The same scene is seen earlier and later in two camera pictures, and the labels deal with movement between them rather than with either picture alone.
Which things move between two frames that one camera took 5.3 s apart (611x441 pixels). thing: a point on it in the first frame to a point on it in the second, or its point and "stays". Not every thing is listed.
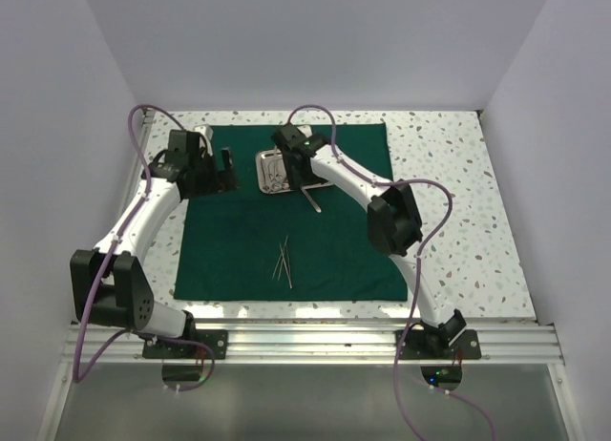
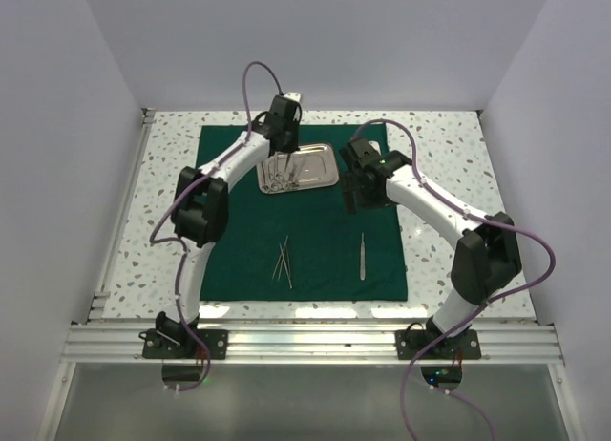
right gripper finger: x=308 y=178 to x=377 y=203
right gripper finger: x=295 y=178 to x=349 y=193
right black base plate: x=464 y=347 stays
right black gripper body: x=288 y=164 to x=362 y=192
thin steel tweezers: x=287 y=269 stays
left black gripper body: x=206 y=176 to x=292 y=132
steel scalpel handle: x=309 y=197 to x=363 y=259
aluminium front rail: x=502 y=342 stays
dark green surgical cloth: x=313 y=243 stays
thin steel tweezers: x=280 y=257 stays
